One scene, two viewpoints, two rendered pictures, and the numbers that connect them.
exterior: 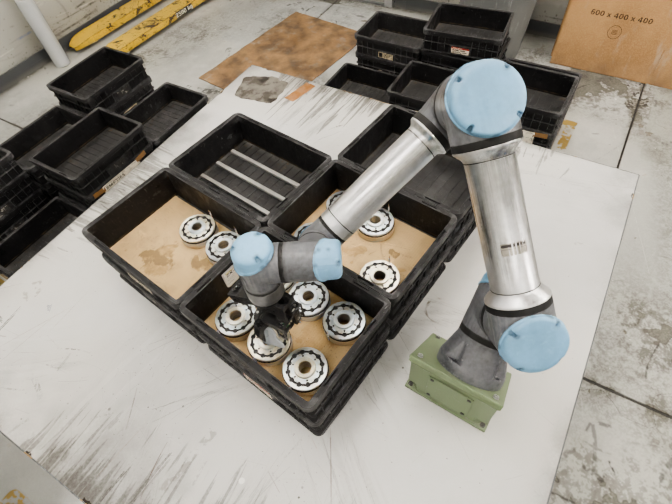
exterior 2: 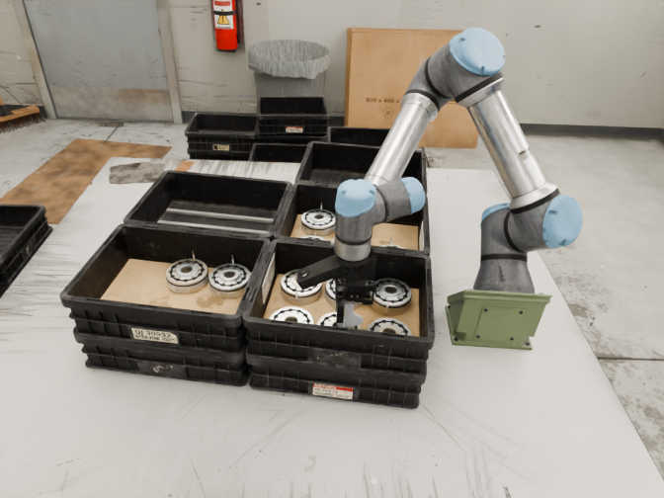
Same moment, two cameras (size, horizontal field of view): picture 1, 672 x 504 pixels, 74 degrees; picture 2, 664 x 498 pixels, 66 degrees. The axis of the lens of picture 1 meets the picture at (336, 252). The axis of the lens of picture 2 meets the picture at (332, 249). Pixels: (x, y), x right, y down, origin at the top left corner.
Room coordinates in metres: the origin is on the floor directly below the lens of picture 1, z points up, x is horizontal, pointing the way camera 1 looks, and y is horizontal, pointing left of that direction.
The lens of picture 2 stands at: (-0.17, 0.70, 1.68)
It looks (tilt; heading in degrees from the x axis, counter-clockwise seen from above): 36 degrees down; 322
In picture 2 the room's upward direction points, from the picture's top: 3 degrees clockwise
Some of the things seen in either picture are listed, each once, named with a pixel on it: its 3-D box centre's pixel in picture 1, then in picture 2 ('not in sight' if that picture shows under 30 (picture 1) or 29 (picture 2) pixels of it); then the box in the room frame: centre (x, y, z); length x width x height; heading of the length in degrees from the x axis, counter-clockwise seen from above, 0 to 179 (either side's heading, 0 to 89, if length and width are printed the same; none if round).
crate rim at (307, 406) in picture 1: (284, 307); (343, 289); (0.51, 0.13, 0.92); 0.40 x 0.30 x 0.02; 47
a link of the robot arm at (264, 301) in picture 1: (265, 285); (352, 243); (0.48, 0.15, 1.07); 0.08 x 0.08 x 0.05
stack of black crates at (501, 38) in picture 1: (462, 62); (292, 142); (2.23, -0.82, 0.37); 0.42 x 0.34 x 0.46; 54
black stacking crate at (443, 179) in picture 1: (420, 169); (362, 182); (0.95, -0.28, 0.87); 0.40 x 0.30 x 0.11; 47
